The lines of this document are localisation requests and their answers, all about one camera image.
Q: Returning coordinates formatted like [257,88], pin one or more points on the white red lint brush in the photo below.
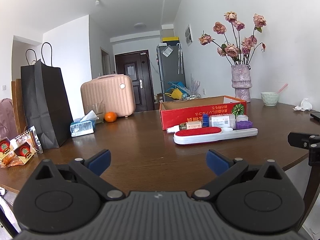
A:
[210,134]

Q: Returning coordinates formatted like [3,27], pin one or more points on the blue tissue pack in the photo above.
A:
[85,125]

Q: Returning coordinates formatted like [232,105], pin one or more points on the brown wooden chair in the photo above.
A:
[19,115]

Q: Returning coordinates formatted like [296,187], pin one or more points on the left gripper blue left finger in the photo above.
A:
[88,172]

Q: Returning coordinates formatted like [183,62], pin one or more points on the yellow box on refrigerator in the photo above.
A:
[170,39]

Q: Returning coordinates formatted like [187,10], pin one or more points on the black phone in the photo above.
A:
[315,116]

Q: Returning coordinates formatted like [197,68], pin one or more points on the blue yellow clutter pile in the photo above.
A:
[178,91]

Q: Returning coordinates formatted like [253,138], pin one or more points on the black paper shopping bag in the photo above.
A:
[45,103]

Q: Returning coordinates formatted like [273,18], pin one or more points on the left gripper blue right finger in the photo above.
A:
[227,172]

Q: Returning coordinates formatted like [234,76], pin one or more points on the clear cotton swab jar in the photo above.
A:
[226,120]

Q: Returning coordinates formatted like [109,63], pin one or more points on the purple textured vase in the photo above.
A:
[241,81]

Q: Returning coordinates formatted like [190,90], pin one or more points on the pale green bowl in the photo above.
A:
[269,98]

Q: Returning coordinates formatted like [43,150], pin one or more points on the orange fruit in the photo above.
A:
[110,117]

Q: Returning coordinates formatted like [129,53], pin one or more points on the purple round lid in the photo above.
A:
[244,125]

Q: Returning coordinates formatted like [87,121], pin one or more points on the red snack packets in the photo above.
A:
[19,150]

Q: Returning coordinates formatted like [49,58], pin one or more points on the clear glass cup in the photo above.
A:
[99,110]

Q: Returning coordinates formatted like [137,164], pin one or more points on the dark brown entrance door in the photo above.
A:
[136,65]

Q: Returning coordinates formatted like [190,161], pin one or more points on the pink ribbed suitcase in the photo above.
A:
[114,91]

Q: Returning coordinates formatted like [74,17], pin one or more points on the grey refrigerator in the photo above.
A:
[170,64]

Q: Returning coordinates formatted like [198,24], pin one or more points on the white screw cap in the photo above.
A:
[241,118]
[226,129]

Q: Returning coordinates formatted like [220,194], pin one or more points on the ceiling lamp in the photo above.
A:
[140,25]

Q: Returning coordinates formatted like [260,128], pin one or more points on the red cardboard box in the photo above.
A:
[176,112]

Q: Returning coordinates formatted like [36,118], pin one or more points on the beige small box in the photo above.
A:
[194,124]

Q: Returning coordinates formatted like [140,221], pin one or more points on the dried pink roses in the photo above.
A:
[240,51]

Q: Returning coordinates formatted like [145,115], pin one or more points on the crumpled white tissue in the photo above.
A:
[305,105]

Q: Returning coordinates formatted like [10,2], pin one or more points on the pink spoon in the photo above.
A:
[282,88]

